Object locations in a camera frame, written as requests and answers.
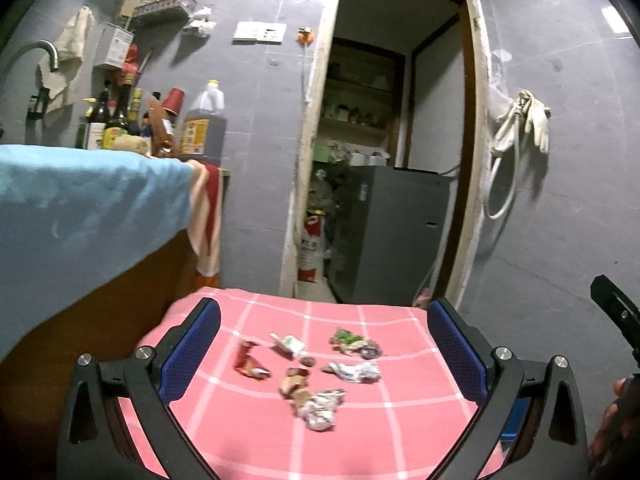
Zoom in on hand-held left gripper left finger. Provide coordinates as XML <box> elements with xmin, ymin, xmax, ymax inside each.
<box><xmin>56</xmin><ymin>296</ymin><xmax>222</xmax><ymax>480</ymax></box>

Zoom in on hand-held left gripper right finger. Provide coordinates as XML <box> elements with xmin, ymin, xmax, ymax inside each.
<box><xmin>425</xmin><ymin>296</ymin><xmax>590</xmax><ymax>480</ymax></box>

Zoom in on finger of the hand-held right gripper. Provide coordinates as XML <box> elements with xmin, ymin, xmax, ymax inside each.
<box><xmin>590</xmin><ymin>274</ymin><xmax>640</xmax><ymax>356</ymax></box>

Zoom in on blue bin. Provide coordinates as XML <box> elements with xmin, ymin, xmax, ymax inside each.
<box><xmin>500</xmin><ymin>397</ymin><xmax>532</xmax><ymax>441</ymax></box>

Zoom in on white green wrapper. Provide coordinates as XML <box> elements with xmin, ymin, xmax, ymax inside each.
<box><xmin>270</xmin><ymin>332</ymin><xmax>308</xmax><ymax>359</ymax></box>

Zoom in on person's right hand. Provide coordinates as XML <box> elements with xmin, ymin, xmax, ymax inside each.
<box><xmin>589</xmin><ymin>376</ymin><xmax>632</xmax><ymax>471</ymax></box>

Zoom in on red wrapper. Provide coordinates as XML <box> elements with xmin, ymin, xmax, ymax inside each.
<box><xmin>235</xmin><ymin>340</ymin><xmax>272</xmax><ymax>380</ymax></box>

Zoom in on wooden cabinet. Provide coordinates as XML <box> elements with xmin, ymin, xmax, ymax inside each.
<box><xmin>0</xmin><ymin>232</ymin><xmax>221</xmax><ymax>480</ymax></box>

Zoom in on flat crumpled white paper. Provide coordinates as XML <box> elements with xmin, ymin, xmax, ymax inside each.
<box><xmin>327</xmin><ymin>360</ymin><xmax>382</xmax><ymax>385</ymax></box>

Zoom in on pink checked tablecloth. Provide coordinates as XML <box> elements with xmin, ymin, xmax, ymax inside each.
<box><xmin>117</xmin><ymin>287</ymin><xmax>506</xmax><ymax>480</ymax></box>

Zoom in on brown peel pile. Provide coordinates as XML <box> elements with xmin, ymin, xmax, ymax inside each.
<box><xmin>279</xmin><ymin>376</ymin><xmax>314</xmax><ymax>404</ymax></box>

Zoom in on red striped towel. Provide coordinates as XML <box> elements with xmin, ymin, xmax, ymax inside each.
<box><xmin>186</xmin><ymin>160</ymin><xmax>223</xmax><ymax>277</ymax></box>

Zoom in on light blue cloth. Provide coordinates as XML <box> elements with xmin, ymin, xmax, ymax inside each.
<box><xmin>0</xmin><ymin>144</ymin><xmax>197</xmax><ymax>361</ymax></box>

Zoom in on white rubber gloves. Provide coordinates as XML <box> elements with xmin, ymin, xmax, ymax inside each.
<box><xmin>517</xmin><ymin>89</ymin><xmax>552</xmax><ymax>155</ymax></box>

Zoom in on large oil jug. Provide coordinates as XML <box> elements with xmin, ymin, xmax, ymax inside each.
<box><xmin>180</xmin><ymin>79</ymin><xmax>227</xmax><ymax>166</ymax></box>

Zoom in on dark bottle yellow label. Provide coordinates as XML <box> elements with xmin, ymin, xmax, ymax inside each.
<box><xmin>102</xmin><ymin>100</ymin><xmax>132</xmax><ymax>150</ymax></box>

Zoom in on yellow liquid bottle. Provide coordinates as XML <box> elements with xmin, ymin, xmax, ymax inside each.
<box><xmin>127</xmin><ymin>88</ymin><xmax>146</xmax><ymax>136</ymax></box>

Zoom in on red cup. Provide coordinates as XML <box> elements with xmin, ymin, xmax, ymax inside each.
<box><xmin>161</xmin><ymin>87</ymin><xmax>187</xmax><ymax>115</ymax></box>

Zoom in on wooden shelf unit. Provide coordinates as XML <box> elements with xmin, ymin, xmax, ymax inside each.
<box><xmin>315</xmin><ymin>40</ymin><xmax>406</xmax><ymax>163</ymax></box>

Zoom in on red hanging bag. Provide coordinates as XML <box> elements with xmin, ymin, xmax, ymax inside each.
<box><xmin>120</xmin><ymin>42</ymin><xmax>141</xmax><ymax>86</ymax></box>

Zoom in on white tin box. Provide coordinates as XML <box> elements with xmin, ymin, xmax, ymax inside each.
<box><xmin>94</xmin><ymin>22</ymin><xmax>135</xmax><ymax>71</ymax></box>

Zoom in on crumpled white plastic bag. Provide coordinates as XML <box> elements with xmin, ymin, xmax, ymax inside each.
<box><xmin>182</xmin><ymin>6</ymin><xmax>218</xmax><ymax>38</ymax></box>

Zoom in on beige hanging rag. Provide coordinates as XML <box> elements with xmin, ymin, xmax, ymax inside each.
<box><xmin>39</xmin><ymin>6</ymin><xmax>97</xmax><ymax>113</ymax></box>

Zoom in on metal faucet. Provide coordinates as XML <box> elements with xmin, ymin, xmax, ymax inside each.
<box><xmin>0</xmin><ymin>40</ymin><xmax>61</xmax><ymax>141</ymax></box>

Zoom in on wooden door frame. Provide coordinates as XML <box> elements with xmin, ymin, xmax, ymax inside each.
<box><xmin>280</xmin><ymin>0</ymin><xmax>493</xmax><ymax>306</ymax></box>

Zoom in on white wall switch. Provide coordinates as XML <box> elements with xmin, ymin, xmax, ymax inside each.
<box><xmin>607</xmin><ymin>7</ymin><xmax>633</xmax><ymax>38</ymax></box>

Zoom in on white wall socket panel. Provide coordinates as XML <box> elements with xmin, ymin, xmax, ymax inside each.
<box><xmin>232</xmin><ymin>21</ymin><xmax>287</xmax><ymax>43</ymax></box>

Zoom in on metal wall rack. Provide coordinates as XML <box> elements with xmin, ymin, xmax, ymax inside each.
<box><xmin>131</xmin><ymin>0</ymin><xmax>197</xmax><ymax>28</ymax></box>

